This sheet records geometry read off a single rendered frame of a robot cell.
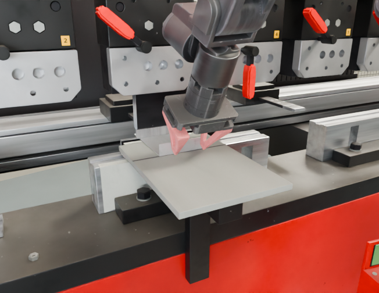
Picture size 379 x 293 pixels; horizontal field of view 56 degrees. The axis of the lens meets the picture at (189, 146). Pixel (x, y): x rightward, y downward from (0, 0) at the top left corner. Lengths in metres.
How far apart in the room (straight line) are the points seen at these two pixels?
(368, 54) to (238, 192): 0.57
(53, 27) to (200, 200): 0.33
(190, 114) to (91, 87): 0.67
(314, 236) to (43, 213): 0.57
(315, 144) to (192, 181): 0.51
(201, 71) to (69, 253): 0.35
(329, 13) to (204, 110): 0.42
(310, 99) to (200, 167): 0.74
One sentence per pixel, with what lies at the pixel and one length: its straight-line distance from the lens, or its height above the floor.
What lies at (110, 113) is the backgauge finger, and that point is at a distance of 0.85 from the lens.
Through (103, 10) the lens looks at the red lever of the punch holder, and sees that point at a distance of 0.56.
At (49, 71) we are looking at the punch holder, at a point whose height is 1.15.
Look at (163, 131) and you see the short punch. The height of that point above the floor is 1.01.
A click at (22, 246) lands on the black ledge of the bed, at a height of 0.87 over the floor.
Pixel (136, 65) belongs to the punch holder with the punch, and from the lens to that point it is 0.61.
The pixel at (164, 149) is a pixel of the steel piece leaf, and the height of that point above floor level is 1.01.
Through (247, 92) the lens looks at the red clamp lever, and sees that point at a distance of 0.69.
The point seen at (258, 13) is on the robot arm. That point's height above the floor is 1.23.
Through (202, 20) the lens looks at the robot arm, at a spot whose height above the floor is 1.22.
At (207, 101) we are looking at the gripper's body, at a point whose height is 1.11.
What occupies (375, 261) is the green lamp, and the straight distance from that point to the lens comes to 0.77.
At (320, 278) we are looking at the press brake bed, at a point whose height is 0.63.
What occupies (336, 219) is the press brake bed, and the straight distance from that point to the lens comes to 0.88.
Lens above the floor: 1.23
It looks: 20 degrees down
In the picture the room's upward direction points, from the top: straight up
